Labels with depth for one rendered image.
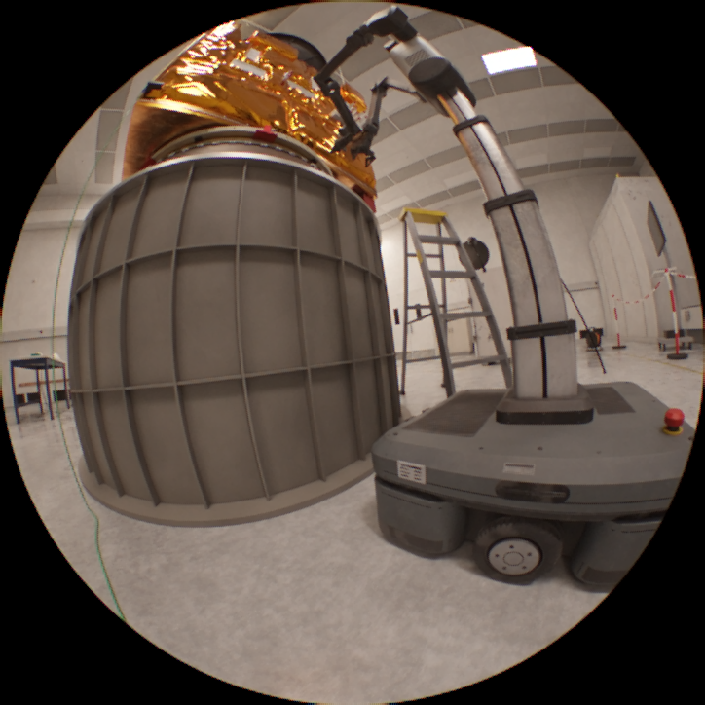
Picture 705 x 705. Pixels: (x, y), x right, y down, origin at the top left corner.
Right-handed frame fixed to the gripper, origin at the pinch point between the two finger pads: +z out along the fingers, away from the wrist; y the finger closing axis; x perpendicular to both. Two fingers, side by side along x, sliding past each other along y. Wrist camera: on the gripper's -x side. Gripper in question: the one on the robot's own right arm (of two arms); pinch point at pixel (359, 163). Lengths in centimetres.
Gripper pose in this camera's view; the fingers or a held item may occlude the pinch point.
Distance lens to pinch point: 141.0
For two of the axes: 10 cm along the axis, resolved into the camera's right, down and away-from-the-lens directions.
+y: -7.2, 0.8, -6.9
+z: -2.4, 9.0, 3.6
